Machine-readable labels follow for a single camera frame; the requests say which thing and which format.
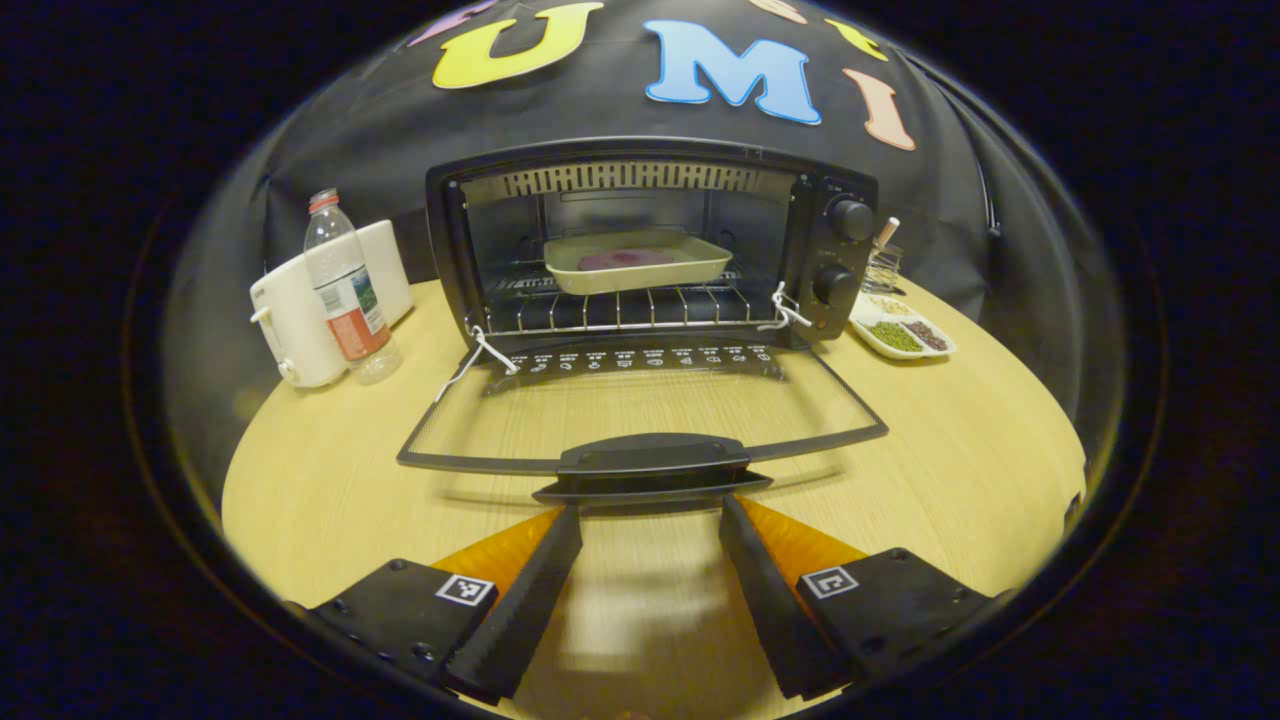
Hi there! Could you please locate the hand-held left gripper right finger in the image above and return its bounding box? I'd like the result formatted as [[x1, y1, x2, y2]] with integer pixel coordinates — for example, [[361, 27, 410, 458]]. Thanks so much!
[[717, 494, 1003, 702]]

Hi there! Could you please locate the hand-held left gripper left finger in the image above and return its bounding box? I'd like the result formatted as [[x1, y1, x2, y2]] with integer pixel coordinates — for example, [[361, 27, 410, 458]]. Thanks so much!
[[285, 503, 585, 706]]

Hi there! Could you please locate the black electric oven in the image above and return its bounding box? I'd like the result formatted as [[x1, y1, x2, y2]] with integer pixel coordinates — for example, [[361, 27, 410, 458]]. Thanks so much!
[[396, 136, 891, 506]]

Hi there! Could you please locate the cream baking tray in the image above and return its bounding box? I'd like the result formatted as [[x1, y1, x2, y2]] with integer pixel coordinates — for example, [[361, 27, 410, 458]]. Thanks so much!
[[543, 229, 734, 297]]

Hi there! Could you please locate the pink ham slice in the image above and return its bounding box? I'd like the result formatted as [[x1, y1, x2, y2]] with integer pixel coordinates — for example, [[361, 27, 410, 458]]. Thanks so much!
[[577, 248, 677, 273]]

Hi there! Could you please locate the white divided bean dish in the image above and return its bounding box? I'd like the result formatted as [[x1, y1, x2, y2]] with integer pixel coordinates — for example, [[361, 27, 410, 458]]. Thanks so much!
[[849, 292, 958, 362]]

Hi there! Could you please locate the white toaster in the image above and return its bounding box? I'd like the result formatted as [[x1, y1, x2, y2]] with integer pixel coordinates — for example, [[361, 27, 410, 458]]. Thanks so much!
[[249, 220, 414, 390]]

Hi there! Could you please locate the clear plastic water bottle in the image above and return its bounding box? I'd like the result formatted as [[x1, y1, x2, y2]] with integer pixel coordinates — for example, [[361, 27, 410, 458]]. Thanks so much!
[[303, 188, 403, 387]]

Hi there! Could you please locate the black backdrop cloth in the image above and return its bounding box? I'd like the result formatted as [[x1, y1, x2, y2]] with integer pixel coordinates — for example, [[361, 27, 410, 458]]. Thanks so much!
[[165, 0, 1126, 471]]

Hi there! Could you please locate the white string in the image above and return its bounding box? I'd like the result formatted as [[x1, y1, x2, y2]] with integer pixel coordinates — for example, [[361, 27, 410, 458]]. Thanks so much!
[[756, 281, 814, 334], [434, 324, 522, 404]]

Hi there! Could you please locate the oven wire rack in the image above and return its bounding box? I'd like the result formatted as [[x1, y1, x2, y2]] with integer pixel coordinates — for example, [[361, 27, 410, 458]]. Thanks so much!
[[484, 268, 773, 337]]

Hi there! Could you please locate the metal wire holder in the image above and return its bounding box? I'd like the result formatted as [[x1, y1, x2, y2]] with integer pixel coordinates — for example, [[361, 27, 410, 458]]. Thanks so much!
[[861, 240, 905, 297]]

